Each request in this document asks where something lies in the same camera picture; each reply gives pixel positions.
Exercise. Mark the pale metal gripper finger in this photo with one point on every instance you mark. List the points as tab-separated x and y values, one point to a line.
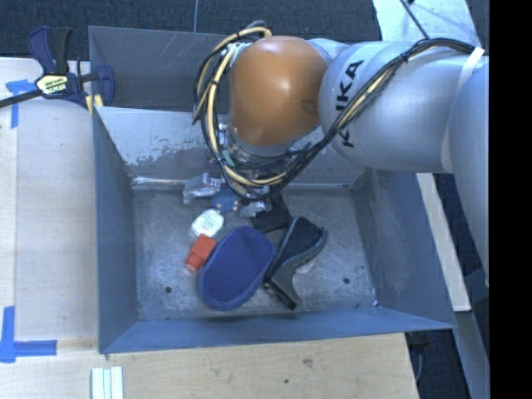
254	208
199	189

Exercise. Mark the black flat block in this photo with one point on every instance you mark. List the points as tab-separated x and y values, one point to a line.
272	218

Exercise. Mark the white bottle with red cap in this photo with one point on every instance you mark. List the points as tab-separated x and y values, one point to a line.
205	233

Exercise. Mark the dark grey shoe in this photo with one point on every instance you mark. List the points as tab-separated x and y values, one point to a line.
301	239

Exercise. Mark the blue oval pad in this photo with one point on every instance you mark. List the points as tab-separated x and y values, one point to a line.
234	268

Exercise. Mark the grey metal bin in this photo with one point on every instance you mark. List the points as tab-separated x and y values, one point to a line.
166	260

